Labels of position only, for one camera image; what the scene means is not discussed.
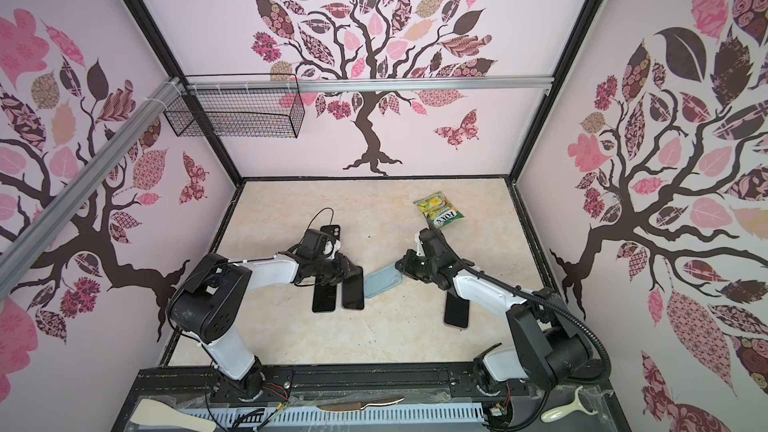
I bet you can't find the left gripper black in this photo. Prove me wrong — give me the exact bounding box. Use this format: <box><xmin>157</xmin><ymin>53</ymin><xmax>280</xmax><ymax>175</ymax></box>
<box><xmin>312</xmin><ymin>253</ymin><xmax>360</xmax><ymax>286</ymax></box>

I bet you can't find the dark blue phone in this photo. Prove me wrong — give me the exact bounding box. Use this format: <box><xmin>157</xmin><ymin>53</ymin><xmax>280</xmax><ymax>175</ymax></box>
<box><xmin>312</xmin><ymin>284</ymin><xmax>338</xmax><ymax>314</ymax></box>

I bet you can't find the black phone case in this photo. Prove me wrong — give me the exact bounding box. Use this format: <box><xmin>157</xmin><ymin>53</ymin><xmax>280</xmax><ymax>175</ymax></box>
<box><xmin>320</xmin><ymin>224</ymin><xmax>341</xmax><ymax>241</ymax></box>

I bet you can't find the black phone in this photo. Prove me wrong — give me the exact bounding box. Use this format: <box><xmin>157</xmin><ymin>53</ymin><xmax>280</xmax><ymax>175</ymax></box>
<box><xmin>443</xmin><ymin>293</ymin><xmax>470</xmax><ymax>329</ymax></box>
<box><xmin>341</xmin><ymin>266</ymin><xmax>365</xmax><ymax>310</ymax></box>

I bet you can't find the light blue phone case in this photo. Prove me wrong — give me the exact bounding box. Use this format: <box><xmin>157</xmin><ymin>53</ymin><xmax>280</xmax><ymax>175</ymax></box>
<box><xmin>363</xmin><ymin>264</ymin><xmax>403</xmax><ymax>299</ymax></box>

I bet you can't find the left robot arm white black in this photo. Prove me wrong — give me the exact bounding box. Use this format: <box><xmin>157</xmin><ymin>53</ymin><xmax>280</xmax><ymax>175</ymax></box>
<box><xmin>165</xmin><ymin>242</ymin><xmax>363</xmax><ymax>400</ymax></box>

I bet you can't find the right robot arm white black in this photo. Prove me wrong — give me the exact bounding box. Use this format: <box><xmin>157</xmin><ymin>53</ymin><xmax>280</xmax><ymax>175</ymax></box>
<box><xmin>395</xmin><ymin>228</ymin><xmax>612</xmax><ymax>392</ymax></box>

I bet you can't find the green snack packet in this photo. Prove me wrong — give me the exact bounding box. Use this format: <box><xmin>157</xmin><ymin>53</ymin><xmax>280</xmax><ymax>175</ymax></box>
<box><xmin>414</xmin><ymin>192</ymin><xmax>464</xmax><ymax>229</ymax></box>

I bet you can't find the white peeler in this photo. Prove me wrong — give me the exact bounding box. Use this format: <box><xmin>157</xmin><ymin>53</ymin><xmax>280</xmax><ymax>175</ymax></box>
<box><xmin>539</xmin><ymin>385</ymin><xmax>598</xmax><ymax>423</ymax></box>

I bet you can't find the wooden spatula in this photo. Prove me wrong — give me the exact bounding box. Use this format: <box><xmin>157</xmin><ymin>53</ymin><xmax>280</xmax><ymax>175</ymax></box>
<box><xmin>129</xmin><ymin>398</ymin><xmax>217</xmax><ymax>432</ymax></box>

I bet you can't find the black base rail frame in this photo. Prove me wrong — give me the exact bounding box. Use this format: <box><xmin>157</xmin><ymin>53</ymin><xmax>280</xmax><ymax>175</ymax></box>
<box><xmin>110</xmin><ymin>362</ymin><xmax>630</xmax><ymax>431</ymax></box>

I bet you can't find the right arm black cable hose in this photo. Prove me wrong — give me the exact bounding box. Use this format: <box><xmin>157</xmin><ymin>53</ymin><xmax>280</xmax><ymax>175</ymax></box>
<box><xmin>413</xmin><ymin>229</ymin><xmax>613</xmax><ymax>432</ymax></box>

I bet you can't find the white slotted cable duct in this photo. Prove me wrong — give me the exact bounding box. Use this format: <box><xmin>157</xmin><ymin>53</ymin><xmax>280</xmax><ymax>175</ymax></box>
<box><xmin>180</xmin><ymin>403</ymin><xmax>484</xmax><ymax>428</ymax></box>

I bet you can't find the black wire basket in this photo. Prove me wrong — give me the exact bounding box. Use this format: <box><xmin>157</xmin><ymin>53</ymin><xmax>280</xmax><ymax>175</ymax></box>
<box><xmin>164</xmin><ymin>72</ymin><xmax>305</xmax><ymax>139</ymax></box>

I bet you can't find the aluminium rail left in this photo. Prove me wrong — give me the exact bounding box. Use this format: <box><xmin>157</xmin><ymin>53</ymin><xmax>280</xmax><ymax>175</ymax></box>
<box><xmin>1</xmin><ymin>77</ymin><xmax>183</xmax><ymax>297</ymax></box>

